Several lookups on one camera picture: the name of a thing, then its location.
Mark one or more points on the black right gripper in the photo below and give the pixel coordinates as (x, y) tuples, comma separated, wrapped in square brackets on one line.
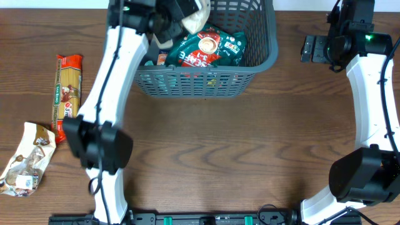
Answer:
[(313, 49)]

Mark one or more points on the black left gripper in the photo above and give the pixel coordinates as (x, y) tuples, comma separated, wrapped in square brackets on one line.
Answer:
[(175, 30)]

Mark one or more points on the green Nescafe coffee bag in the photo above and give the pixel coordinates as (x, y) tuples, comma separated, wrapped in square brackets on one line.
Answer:
[(209, 47)]

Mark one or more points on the grey plastic laundry basket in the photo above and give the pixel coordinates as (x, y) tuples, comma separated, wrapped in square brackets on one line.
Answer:
[(256, 19)]

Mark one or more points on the orange spaghetti packet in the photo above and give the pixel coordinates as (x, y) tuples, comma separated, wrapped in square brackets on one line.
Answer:
[(67, 92)]

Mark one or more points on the beige paper pouch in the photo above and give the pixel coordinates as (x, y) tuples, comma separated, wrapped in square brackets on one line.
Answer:
[(191, 25)]

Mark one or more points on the Kleenex tissue multipack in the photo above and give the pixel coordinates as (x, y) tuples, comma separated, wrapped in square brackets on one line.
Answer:
[(161, 59)]

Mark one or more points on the teal wet wipes packet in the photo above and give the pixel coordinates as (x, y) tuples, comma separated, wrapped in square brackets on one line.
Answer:
[(149, 63)]

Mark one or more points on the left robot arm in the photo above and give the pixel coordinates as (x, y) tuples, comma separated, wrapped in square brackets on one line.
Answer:
[(95, 135)]

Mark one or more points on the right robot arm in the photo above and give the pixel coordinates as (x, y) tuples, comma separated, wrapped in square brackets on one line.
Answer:
[(370, 174)]

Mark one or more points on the beige snack bag brown label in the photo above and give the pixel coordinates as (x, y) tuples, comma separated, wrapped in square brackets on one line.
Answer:
[(25, 169)]

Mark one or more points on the black mounting rail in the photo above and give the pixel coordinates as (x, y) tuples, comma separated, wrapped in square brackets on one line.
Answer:
[(258, 218)]

